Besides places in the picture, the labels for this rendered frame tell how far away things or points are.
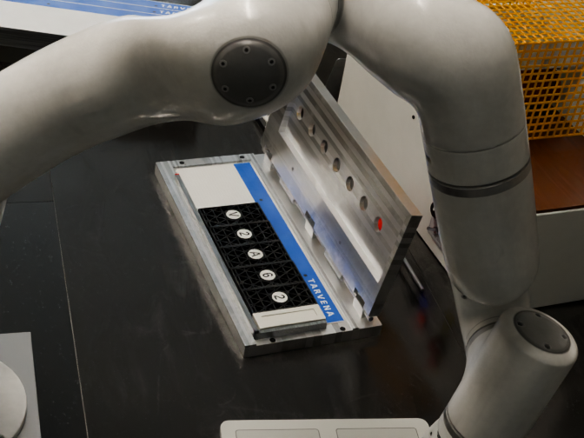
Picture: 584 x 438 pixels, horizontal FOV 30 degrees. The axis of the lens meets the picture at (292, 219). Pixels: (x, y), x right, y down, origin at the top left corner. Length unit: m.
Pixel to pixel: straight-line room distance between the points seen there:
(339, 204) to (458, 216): 0.67
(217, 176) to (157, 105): 0.85
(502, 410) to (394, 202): 0.47
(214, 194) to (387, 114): 0.32
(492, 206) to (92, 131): 0.35
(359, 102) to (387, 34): 1.01
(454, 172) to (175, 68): 0.25
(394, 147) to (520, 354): 0.79
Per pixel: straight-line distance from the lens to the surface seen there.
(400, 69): 0.90
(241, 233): 1.63
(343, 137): 1.61
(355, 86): 1.91
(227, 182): 1.76
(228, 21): 0.83
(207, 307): 1.55
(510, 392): 1.09
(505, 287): 1.00
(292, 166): 1.72
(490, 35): 0.89
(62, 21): 2.01
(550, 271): 1.64
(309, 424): 1.40
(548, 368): 1.07
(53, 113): 0.97
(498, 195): 0.94
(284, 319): 1.50
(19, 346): 1.43
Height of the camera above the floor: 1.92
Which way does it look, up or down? 36 degrees down
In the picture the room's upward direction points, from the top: 10 degrees clockwise
